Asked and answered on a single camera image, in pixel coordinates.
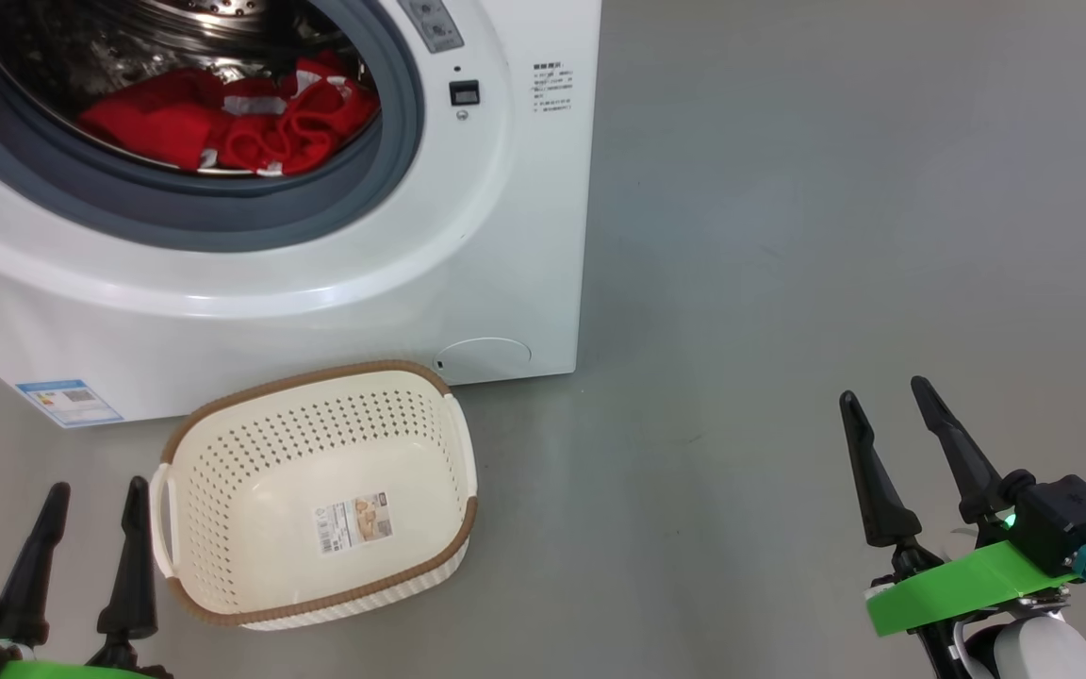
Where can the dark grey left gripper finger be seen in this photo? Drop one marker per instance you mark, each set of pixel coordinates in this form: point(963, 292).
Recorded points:
point(29, 566)
point(133, 566)

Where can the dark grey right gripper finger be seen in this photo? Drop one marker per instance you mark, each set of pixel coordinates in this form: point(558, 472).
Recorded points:
point(962, 462)
point(878, 490)

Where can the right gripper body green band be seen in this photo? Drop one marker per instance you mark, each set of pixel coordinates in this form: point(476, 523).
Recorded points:
point(958, 585)

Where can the red cloth garment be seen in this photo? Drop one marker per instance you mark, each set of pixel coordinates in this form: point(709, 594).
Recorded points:
point(166, 118)

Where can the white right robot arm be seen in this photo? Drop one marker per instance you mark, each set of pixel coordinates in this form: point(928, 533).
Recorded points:
point(1038, 655)

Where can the cream perforated laundry basket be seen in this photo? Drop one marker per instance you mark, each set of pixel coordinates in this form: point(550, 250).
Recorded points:
point(260, 490)

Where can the grey rubber door gasket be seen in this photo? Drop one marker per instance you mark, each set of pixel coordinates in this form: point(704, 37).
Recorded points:
point(222, 212)

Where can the white front-load washing machine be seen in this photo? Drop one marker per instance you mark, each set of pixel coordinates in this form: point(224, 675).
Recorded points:
point(468, 236)

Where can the stainless steel washing machine drum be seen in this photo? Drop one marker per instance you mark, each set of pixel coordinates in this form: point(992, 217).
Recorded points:
point(128, 38)

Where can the black door lock socket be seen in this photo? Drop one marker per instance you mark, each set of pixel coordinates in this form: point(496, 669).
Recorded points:
point(465, 92)

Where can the blue energy label sticker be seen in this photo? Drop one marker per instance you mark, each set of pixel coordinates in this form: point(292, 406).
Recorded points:
point(72, 403)

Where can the paper product label sticker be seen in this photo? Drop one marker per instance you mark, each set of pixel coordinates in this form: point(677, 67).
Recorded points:
point(354, 523)

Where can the round drain filter cover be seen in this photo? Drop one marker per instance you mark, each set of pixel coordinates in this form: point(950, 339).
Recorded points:
point(485, 360)

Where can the grey warning pictogram sticker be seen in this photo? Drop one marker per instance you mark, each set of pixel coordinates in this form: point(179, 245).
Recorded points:
point(432, 24)

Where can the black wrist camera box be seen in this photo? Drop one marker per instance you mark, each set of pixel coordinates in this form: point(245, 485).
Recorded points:
point(1066, 519)

